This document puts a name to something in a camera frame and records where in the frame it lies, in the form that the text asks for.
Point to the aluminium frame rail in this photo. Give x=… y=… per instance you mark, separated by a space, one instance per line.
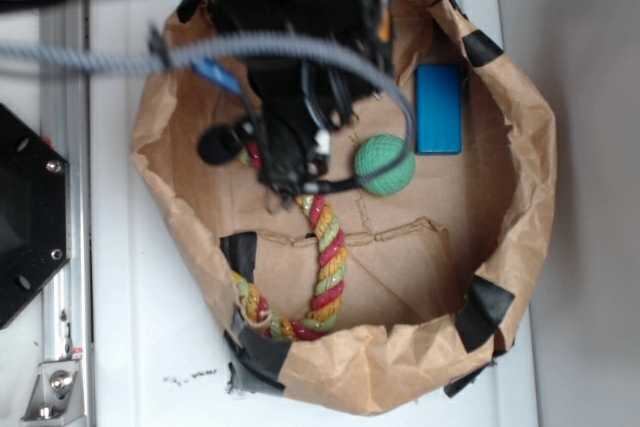
x=67 y=298

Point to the silver corner bracket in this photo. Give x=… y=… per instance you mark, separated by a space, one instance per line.
x=57 y=397

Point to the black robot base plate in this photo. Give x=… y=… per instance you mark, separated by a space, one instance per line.
x=34 y=227

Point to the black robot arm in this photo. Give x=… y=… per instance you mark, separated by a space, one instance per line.
x=352 y=35

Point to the brown paper bag bin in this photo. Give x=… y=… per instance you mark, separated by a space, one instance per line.
x=438 y=276

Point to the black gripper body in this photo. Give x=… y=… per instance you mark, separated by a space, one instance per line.
x=289 y=140

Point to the blue rectangular block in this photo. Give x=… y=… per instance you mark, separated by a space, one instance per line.
x=438 y=110

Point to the multicoloured twisted rope toy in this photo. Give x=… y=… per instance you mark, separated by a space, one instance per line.
x=327 y=257

